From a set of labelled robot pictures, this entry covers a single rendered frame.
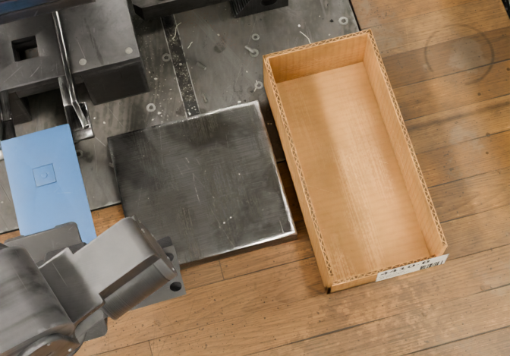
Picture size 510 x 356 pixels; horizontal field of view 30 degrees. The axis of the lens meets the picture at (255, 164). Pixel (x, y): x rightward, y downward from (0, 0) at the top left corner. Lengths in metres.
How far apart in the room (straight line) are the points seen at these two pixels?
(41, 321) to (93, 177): 0.42
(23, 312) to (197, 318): 0.37
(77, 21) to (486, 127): 0.46
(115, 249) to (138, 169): 0.33
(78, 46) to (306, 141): 0.26
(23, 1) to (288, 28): 0.35
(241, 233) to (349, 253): 0.11
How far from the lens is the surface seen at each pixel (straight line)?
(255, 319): 0.99
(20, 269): 0.67
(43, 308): 0.65
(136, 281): 0.71
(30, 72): 1.02
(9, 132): 1.00
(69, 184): 0.96
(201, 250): 0.99
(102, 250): 0.70
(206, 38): 1.11
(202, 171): 1.02
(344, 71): 1.08
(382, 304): 1.00
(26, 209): 0.96
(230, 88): 1.08
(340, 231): 1.01
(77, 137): 0.98
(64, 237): 0.82
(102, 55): 1.01
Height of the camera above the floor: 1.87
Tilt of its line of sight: 69 degrees down
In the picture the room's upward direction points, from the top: 4 degrees counter-clockwise
